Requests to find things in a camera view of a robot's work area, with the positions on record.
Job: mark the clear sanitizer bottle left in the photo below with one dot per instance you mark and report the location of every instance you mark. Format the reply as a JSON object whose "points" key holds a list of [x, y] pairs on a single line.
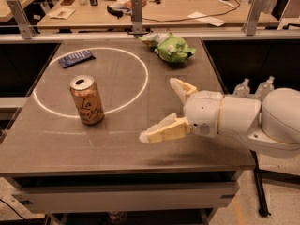
{"points": [[242, 90]]}

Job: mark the left metal bracket post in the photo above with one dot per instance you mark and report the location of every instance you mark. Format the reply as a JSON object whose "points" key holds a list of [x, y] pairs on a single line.
{"points": [[26, 29]]}

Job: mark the white table drawer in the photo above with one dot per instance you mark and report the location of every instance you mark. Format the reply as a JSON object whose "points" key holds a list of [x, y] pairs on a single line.
{"points": [[126, 197]]}

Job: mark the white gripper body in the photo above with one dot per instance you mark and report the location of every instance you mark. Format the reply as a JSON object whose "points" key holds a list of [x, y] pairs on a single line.
{"points": [[203, 112]]}

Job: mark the wooden background desk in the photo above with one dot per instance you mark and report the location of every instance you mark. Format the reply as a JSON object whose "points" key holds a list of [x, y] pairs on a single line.
{"points": [[168, 13]]}

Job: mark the white paper sheet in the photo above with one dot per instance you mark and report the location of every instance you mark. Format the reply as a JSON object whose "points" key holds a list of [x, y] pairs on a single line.
{"points": [[206, 19]]}

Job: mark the black stand leg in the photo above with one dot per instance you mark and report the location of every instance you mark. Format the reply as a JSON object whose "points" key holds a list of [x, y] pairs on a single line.
{"points": [[263, 209]]}

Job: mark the paper packet on desk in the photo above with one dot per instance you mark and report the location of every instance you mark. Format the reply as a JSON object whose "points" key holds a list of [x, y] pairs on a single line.
{"points": [[61, 13]]}

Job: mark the brown phone on desk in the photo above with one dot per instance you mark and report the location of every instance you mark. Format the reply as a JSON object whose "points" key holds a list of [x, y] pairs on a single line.
{"points": [[67, 2]]}

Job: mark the blue snack bar wrapper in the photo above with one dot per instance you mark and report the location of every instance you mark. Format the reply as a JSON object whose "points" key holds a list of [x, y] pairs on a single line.
{"points": [[75, 58]]}

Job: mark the metal bracket post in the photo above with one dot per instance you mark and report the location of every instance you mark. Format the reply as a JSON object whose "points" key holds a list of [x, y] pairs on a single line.
{"points": [[250, 27], [26, 29], [137, 18]]}

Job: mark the right metal bracket post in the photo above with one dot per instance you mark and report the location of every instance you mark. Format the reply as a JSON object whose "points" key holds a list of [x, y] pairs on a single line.
{"points": [[250, 27]]}

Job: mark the middle metal bracket post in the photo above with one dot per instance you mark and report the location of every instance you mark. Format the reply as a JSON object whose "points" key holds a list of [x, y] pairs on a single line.
{"points": [[137, 18]]}

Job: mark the clear sanitizer bottle right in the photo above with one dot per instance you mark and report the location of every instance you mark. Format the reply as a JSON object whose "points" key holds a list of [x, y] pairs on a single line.
{"points": [[264, 89]]}

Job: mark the black sunglasses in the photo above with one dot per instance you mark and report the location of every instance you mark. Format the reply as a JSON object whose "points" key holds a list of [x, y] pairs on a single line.
{"points": [[118, 14]]}

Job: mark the clear sanitizer bottle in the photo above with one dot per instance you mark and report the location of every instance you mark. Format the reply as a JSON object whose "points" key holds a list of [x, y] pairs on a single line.
{"points": [[242, 90], [264, 89]]}

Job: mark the green rice chip bag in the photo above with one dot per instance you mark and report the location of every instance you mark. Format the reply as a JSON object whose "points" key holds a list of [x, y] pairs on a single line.
{"points": [[168, 47]]}

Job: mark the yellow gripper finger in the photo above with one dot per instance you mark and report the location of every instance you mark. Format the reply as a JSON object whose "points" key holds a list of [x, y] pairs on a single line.
{"points": [[182, 89], [169, 128]]}

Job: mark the orange La Croix can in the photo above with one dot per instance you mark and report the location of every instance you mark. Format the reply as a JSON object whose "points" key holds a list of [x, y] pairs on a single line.
{"points": [[84, 91]]}

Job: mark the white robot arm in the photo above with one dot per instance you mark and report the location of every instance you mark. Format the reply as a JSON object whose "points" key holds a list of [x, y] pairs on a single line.
{"points": [[270, 126]]}

